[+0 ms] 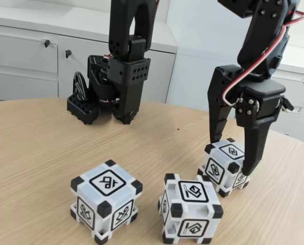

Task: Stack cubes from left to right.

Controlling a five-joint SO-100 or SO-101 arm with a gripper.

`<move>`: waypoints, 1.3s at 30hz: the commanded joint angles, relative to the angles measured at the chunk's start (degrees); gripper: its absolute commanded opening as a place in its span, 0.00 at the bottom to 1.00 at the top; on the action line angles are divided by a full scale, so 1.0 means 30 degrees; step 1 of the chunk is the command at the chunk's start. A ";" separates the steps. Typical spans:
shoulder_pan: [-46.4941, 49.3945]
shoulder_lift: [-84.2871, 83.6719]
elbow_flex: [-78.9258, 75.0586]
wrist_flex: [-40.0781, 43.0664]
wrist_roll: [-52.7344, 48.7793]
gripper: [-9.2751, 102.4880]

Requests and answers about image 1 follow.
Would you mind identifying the white cube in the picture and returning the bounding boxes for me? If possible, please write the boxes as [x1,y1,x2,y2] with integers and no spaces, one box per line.
[158,173,224,245]
[197,137,251,198]
[69,159,144,243]

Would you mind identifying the white cabinet with lock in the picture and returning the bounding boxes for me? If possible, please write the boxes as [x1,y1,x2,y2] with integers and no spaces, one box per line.
[269,43,304,146]

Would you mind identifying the black round clamp knob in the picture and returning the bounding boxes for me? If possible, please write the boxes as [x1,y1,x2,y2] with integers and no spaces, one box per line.
[74,71,87,102]

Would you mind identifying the white cube, crossed-letter symbol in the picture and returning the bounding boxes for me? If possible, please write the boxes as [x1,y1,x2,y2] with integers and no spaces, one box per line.
[69,159,144,243]

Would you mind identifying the white cabinet with keys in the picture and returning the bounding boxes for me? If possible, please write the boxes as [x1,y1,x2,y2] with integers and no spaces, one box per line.
[0,4,177,104]

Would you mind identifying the red white servo cable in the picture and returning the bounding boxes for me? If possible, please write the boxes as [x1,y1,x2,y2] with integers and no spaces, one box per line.
[222,10,304,107]

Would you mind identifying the black usb cable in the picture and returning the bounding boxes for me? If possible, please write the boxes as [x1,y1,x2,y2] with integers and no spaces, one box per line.
[280,95,295,112]

